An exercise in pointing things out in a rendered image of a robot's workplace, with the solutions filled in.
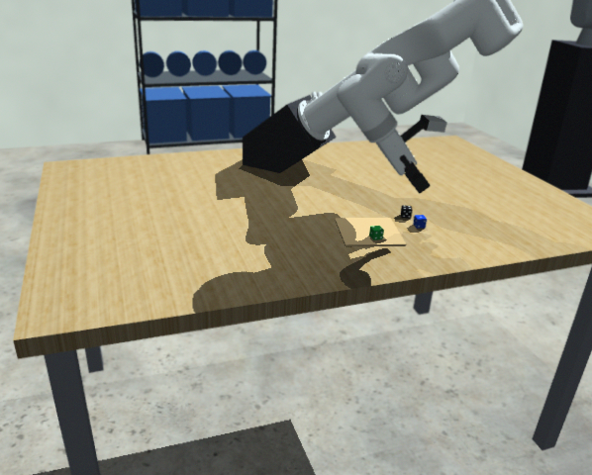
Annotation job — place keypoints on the brown mat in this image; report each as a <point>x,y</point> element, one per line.
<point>355,231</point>

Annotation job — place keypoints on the green die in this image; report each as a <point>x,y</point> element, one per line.
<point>376,232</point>

